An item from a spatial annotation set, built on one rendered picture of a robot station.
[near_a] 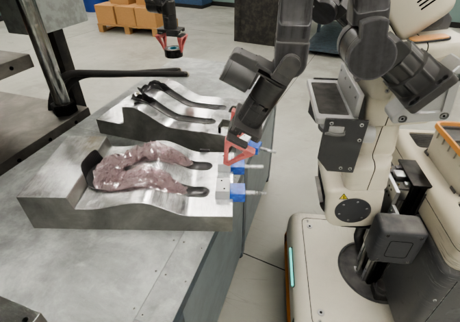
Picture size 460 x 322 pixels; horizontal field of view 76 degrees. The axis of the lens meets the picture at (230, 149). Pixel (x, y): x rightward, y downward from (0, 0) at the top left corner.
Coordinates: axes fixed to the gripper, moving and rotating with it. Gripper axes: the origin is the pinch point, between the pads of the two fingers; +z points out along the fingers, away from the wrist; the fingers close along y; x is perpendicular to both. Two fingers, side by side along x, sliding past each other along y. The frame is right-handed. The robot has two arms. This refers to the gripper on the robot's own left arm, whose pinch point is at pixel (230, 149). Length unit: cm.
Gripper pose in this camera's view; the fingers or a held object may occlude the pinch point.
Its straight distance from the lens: 68.7
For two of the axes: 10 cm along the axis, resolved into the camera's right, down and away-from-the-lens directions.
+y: -1.2, 5.8, -8.1
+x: 8.9, 4.3, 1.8
